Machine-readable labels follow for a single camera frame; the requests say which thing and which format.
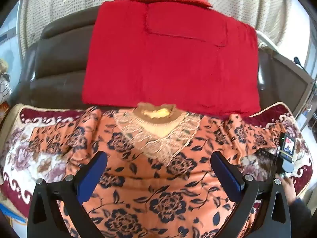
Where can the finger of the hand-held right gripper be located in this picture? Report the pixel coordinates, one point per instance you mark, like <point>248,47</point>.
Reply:
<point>267,153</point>

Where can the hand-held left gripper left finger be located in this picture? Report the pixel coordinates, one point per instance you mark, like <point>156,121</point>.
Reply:
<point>91,176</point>

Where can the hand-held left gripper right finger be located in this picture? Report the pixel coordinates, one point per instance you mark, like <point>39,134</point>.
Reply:
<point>227,173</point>

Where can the orange floral garment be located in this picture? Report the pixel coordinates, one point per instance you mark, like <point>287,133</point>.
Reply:
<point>153,191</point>

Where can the person's right hand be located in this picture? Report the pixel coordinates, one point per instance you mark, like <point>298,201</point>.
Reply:
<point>288,188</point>

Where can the maroon white floral blanket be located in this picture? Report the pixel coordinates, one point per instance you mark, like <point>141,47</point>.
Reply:
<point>32,148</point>

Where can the white framed grey panel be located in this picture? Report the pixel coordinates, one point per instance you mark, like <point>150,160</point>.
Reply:
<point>282,79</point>

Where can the blue flat object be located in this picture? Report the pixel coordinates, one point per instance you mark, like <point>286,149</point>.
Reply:
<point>12,209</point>

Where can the brown leather sofa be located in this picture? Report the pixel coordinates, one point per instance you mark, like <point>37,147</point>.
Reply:
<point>59,62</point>

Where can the folded red garment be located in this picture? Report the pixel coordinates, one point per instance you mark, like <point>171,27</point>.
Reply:
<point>161,67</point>

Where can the colourful printed cloth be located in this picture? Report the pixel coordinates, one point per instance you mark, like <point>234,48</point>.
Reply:
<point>5,84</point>

